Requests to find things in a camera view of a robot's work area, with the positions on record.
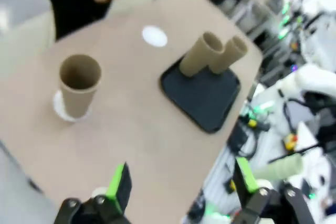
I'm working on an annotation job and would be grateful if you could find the person in black cardigan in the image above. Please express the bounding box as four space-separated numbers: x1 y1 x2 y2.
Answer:
37 0 114 41

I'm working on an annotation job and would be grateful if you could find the black tripod leg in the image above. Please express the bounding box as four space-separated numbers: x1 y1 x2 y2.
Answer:
267 142 325 164

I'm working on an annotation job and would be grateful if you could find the yellow emergency stop box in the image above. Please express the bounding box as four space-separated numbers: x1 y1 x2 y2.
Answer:
282 132 299 152

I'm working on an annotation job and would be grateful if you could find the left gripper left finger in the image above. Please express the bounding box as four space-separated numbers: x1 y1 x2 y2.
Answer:
54 162 132 224

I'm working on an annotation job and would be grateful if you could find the black plastic tray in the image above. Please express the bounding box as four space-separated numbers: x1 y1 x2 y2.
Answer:
160 58 242 134

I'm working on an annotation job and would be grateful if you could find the black cable coil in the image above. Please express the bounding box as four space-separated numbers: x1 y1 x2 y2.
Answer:
228 123 260 161

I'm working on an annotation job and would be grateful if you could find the brown plastic cup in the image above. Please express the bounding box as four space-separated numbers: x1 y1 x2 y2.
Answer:
179 31 225 77
59 54 102 119
209 36 249 74

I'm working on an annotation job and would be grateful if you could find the white scalloped paper coaster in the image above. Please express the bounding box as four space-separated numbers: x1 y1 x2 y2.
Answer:
141 26 169 48
53 90 92 123

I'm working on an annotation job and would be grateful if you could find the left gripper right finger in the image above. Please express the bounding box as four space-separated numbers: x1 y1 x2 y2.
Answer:
230 157 316 224

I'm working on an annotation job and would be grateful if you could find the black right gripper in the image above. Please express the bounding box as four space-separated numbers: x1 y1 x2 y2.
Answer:
304 90 336 155

